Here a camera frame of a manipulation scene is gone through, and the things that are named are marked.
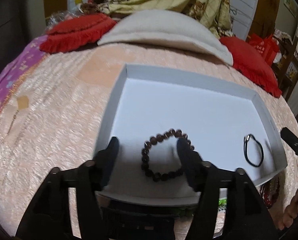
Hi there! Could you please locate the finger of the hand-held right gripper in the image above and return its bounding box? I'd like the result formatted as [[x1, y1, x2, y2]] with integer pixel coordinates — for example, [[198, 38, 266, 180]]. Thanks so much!
[[280, 127, 298, 170]]

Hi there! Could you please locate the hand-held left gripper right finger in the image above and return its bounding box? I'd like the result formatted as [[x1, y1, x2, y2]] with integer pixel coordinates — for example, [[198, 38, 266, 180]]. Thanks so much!
[[176, 139, 279, 240]]

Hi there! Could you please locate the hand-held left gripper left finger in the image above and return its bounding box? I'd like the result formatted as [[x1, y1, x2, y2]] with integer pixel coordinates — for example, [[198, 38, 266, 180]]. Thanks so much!
[[15, 137, 119, 240]]

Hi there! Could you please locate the brown bead bracelet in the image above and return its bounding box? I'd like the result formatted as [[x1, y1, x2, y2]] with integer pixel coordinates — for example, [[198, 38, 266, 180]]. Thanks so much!
[[141, 128, 195, 183]]

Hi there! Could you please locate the white shallow cardboard tray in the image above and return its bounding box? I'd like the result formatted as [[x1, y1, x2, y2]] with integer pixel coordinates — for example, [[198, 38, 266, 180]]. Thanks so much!
[[95, 64, 288, 207]]

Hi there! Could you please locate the black hair tie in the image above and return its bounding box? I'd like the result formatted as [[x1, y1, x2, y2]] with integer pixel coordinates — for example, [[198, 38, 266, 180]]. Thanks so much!
[[243, 134, 265, 167]]

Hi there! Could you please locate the person's right hand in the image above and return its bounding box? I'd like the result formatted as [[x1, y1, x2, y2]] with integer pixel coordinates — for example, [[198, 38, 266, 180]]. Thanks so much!
[[279, 180, 298, 232]]

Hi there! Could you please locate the pink quilted bedspread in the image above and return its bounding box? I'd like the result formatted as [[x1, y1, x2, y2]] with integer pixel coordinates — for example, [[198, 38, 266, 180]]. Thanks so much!
[[0, 36, 298, 240]]

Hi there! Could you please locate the wooden chair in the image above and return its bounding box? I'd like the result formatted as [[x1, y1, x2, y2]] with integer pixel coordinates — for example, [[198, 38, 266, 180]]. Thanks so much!
[[271, 34, 298, 103]]

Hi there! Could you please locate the red ruffled plump pillow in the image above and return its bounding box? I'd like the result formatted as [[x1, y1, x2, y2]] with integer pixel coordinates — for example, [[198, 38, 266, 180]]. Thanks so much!
[[219, 36, 283, 98]]

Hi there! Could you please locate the red shopping bag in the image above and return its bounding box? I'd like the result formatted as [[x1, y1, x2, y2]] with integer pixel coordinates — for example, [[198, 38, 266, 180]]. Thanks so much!
[[246, 33, 280, 65]]

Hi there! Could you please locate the tan hairpin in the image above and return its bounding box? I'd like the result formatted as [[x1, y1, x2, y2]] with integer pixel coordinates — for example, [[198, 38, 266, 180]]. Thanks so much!
[[10, 96, 29, 130]]

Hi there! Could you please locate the purple patterned bed sheet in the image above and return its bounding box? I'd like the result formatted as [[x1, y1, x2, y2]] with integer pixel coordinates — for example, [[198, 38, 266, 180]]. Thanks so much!
[[0, 35, 49, 133]]

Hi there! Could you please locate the beige pillow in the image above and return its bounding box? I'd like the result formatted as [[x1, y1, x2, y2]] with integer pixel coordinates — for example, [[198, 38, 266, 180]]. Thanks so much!
[[97, 10, 234, 67]]

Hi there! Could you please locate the red fringed flat pillow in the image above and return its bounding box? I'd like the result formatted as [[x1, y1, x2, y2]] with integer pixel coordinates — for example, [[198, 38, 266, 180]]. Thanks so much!
[[39, 13, 118, 53]]

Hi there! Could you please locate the clear crinkled plastic bag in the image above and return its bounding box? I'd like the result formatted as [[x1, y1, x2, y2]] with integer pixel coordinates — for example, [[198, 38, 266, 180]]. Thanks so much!
[[45, 10, 76, 28]]

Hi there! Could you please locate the bottle with yellow cap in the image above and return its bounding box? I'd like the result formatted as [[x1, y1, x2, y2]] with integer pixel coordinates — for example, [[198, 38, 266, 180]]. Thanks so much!
[[74, 0, 86, 13]]

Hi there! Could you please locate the red bead bracelet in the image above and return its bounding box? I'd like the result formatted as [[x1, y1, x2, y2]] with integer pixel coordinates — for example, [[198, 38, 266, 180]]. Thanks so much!
[[260, 176, 280, 208]]

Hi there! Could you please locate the wall poster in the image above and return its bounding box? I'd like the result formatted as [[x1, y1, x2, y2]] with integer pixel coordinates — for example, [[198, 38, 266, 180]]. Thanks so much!
[[283, 0, 298, 18]]

